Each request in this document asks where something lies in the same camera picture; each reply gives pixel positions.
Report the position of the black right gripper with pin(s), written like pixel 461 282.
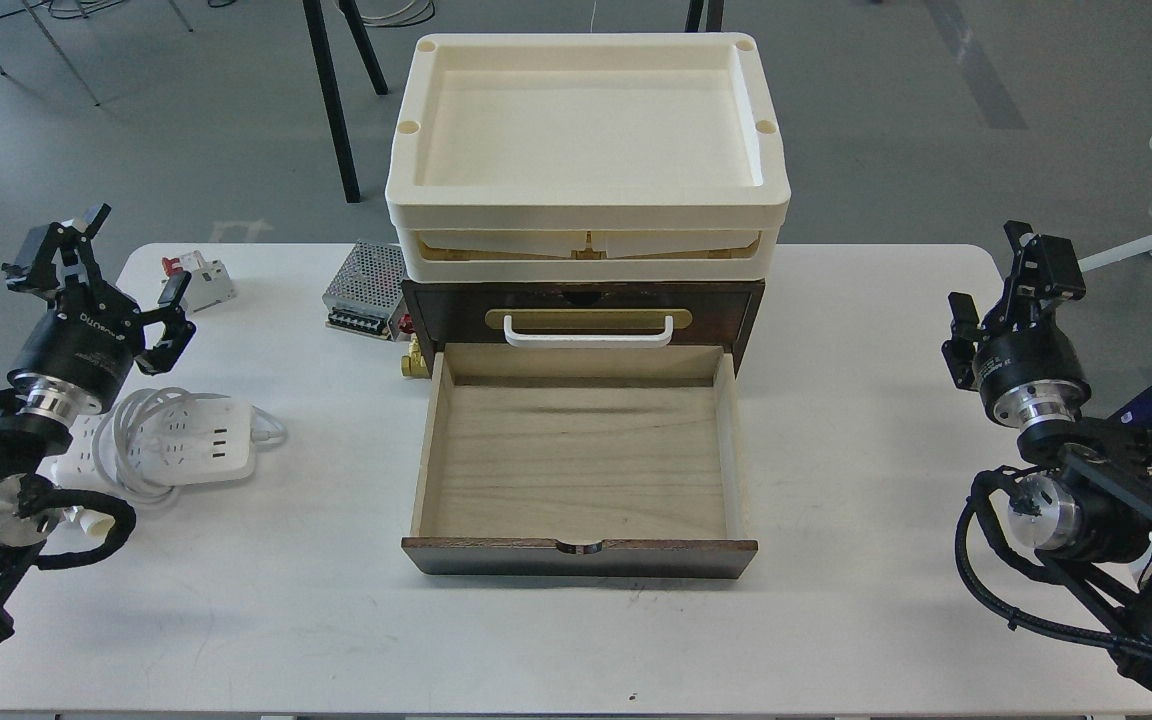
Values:
pixel 1028 376

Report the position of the cream plastic tray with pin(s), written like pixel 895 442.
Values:
pixel 587 158

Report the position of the white circuit breaker red switch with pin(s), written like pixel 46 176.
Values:
pixel 209 282

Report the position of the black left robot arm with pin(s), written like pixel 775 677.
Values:
pixel 33 531

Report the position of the black table leg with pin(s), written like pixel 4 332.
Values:
pixel 323 59
pixel 704 16

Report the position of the brass pipe fitting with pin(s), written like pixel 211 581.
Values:
pixel 412 364

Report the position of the white drawer handle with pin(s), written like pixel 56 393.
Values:
pixel 565 341

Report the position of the metal valve white fitting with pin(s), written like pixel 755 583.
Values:
pixel 94 524

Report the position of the open wooden drawer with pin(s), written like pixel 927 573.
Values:
pixel 586 462

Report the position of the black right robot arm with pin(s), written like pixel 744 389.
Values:
pixel 1079 512

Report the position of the metal mesh power supply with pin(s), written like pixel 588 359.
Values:
pixel 365 296

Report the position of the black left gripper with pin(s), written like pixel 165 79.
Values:
pixel 89 334

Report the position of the white power strip with cable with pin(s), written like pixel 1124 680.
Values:
pixel 156 442

